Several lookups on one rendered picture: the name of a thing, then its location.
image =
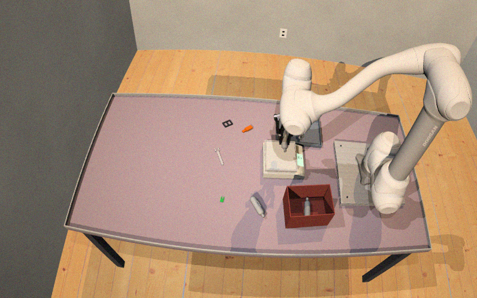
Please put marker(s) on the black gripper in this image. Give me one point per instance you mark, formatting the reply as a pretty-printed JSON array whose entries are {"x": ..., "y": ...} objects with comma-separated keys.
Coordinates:
[{"x": 281, "y": 130}]

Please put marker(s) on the red open box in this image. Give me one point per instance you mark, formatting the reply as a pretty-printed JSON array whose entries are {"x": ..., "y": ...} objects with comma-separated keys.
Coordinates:
[{"x": 320, "y": 197}]

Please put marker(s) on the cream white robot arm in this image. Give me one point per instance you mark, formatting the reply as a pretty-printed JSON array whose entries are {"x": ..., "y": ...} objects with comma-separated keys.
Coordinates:
[{"x": 387, "y": 164}]

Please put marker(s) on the white digital scale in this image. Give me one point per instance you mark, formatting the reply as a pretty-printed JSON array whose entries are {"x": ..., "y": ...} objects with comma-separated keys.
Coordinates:
[{"x": 278, "y": 164}]

